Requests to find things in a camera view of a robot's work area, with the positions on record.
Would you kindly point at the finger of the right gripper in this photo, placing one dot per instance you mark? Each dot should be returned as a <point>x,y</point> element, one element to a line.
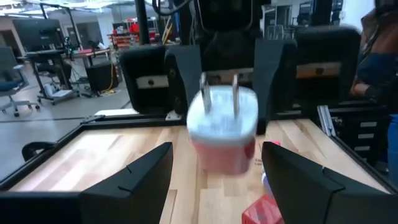
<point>183,74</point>
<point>273,77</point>

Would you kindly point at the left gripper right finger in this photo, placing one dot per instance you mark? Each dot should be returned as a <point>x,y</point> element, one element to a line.
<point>311,199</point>

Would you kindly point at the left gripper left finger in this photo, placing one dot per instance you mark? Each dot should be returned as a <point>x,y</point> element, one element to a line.
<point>124,193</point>

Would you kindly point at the large red wall charger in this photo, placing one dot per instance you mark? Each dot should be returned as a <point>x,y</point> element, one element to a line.
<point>259,213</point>

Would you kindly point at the small pink white charger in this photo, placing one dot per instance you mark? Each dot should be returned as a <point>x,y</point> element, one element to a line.
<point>222,124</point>

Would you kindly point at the pink wall charger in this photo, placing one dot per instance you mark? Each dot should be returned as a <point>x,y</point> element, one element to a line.
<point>273,143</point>

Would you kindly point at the blue office chair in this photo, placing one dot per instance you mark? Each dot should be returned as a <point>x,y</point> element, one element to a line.
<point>9,84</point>

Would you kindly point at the person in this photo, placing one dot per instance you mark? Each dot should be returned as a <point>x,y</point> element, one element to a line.
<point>379,71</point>

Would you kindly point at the red parts shelf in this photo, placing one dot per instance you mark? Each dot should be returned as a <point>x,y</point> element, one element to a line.
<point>124,39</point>

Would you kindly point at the black drawer cabinet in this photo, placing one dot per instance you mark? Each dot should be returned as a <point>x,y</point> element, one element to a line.
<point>360,137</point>

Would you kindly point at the black floor cabinet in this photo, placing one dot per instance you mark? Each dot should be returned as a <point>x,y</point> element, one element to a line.
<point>101,76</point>

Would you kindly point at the black workshop desk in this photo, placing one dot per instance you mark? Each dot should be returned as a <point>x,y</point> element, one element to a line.
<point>46,54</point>

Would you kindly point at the black background monitor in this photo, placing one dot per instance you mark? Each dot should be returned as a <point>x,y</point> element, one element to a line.
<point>37,34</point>

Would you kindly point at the silver aluminium rail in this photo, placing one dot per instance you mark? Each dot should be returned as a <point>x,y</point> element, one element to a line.
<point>326,121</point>

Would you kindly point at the black frame clamp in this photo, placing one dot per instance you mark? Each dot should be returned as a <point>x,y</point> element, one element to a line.
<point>31,147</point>

